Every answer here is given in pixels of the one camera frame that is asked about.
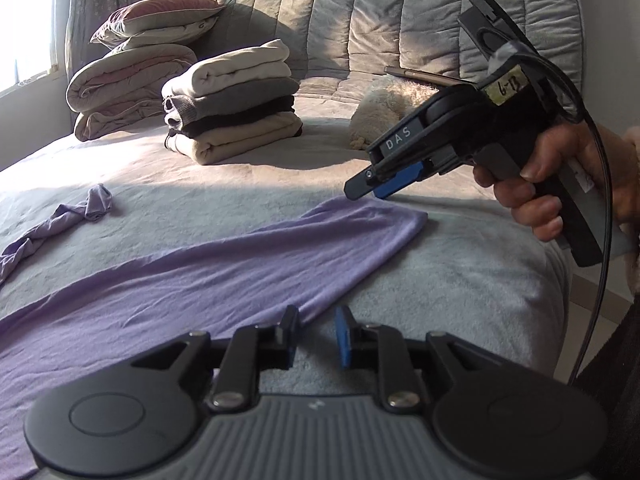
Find black folded garment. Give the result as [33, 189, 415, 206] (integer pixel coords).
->
[167, 94, 296, 138]

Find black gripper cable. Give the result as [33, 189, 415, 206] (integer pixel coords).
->
[477, 27, 613, 386]

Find person's right hand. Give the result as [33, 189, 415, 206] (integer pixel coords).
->
[472, 122, 640, 244]

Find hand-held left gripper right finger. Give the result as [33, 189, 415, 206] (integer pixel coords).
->
[335, 305, 493, 411]

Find window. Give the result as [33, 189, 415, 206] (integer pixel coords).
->
[0, 0, 68, 96]

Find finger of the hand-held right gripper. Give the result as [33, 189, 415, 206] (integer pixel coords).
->
[374, 164, 427, 200]
[344, 159, 417, 201]

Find beige and pink pillow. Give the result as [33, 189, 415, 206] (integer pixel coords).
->
[90, 0, 227, 51]

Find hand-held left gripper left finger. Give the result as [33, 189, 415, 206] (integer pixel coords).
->
[131, 305, 301, 411]

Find grey folded sweater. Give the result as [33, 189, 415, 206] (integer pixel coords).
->
[162, 76, 299, 128]

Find folded beige quilt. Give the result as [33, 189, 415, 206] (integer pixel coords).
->
[66, 43, 198, 142]

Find thin dark flat object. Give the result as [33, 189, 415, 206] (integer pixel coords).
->
[384, 65, 476, 87]

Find purple pants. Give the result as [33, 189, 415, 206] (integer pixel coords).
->
[0, 183, 428, 480]

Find white fluffy dog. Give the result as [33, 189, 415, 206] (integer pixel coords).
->
[349, 76, 448, 151]

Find grey padded headboard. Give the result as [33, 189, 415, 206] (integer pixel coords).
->
[182, 0, 586, 91]

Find grey bed blanket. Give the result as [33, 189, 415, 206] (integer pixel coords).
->
[0, 77, 571, 411]

